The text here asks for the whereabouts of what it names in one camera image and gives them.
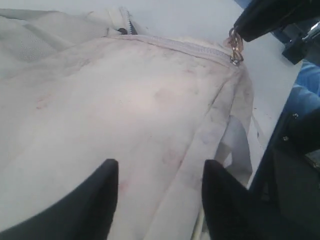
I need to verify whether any black table clamp mount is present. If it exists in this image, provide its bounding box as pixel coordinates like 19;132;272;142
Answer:
282;21;320;66

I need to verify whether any gold zipper pull ring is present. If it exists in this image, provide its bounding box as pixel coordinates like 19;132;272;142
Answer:
227;27;245;66

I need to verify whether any white canvas backpack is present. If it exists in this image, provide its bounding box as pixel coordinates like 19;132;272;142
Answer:
0;7;253;240

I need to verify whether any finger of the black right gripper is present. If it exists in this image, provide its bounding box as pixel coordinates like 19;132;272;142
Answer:
233;0;320;42

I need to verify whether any person in blue jeans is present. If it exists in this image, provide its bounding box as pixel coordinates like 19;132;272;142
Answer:
283;60;320;117

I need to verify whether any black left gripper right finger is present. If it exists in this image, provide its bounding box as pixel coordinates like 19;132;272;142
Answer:
201;159;275;240

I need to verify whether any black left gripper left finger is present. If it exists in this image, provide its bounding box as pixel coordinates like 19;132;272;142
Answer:
0;159;119;240

